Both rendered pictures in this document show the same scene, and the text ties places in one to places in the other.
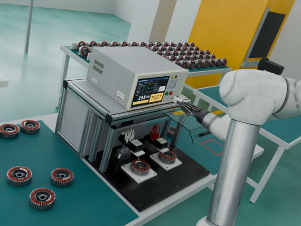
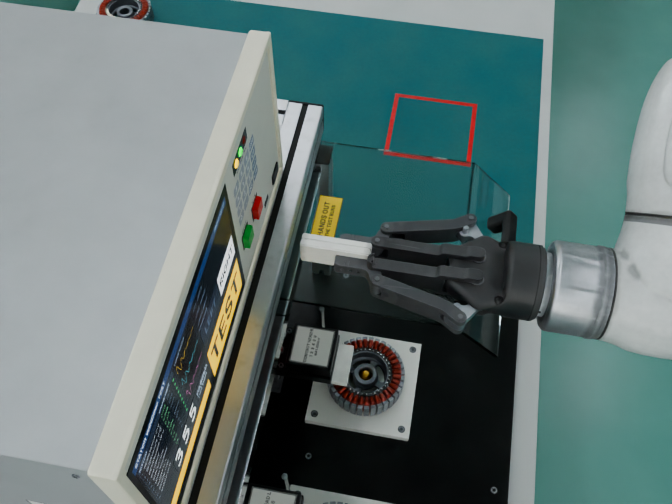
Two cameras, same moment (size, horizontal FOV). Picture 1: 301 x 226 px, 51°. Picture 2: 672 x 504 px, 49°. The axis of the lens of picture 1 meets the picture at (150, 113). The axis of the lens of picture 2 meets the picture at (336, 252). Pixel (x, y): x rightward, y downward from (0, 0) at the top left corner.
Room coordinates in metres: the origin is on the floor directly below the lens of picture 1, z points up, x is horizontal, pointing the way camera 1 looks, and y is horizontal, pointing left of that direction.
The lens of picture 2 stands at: (1.32, 0.05, 1.80)
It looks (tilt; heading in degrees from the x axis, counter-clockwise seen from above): 57 degrees down; 334
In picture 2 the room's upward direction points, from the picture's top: straight up
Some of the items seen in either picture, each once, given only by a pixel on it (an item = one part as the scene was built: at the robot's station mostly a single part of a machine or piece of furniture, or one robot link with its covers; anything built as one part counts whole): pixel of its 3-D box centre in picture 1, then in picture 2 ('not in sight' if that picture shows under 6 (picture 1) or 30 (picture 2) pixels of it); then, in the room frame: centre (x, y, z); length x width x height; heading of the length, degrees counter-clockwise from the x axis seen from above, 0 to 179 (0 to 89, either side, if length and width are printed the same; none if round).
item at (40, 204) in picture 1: (42, 198); not in sight; (1.08, 0.35, 0.77); 0.11 x 0.11 x 0.04
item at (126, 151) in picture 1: (123, 153); not in sight; (1.58, 0.08, 0.80); 0.08 x 0.05 x 0.06; 144
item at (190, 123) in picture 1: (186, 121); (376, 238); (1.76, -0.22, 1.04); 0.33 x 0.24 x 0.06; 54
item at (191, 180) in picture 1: (150, 165); (339, 464); (1.60, -0.10, 0.76); 0.64 x 0.47 x 0.02; 144
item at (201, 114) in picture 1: (199, 115); (493, 276); (1.59, -0.26, 1.18); 0.09 x 0.08 x 0.07; 54
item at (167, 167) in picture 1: (165, 159); (364, 382); (1.69, -0.18, 0.78); 0.15 x 0.15 x 0.01; 54
